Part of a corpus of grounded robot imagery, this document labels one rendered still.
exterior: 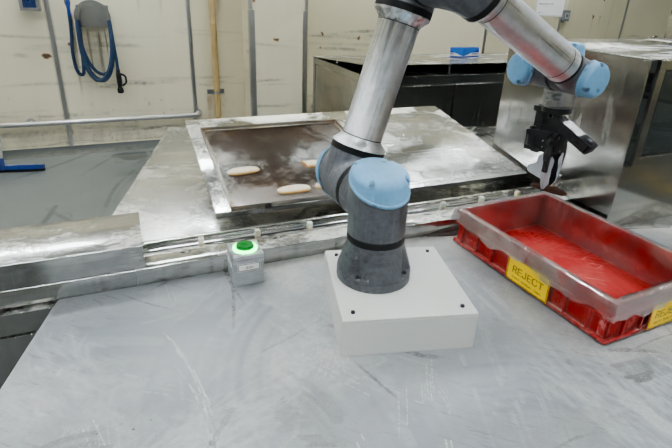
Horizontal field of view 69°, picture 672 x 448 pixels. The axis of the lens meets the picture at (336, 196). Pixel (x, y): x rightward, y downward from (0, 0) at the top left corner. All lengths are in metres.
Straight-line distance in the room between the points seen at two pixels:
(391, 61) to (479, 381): 0.61
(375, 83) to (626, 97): 0.79
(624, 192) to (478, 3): 0.87
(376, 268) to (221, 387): 0.34
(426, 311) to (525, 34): 0.54
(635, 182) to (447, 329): 0.87
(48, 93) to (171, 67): 1.04
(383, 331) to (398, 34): 0.56
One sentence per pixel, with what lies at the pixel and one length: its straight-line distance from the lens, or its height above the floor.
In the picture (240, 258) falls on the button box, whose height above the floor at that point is 0.89.
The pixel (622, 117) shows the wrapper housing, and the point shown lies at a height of 1.14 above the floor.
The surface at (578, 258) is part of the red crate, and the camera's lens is 1.41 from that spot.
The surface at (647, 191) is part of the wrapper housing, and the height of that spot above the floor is 0.92.
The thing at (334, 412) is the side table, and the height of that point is 0.82.
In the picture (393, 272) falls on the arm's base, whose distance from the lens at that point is 0.96.
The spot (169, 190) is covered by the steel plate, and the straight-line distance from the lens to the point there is 1.67.
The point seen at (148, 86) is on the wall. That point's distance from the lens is 4.87.
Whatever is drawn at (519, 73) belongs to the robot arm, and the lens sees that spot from 1.23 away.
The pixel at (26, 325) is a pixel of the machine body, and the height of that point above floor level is 0.77.
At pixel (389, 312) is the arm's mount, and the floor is 0.90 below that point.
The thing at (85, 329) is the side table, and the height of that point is 0.82.
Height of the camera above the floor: 1.44
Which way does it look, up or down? 23 degrees down
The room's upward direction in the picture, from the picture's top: 2 degrees clockwise
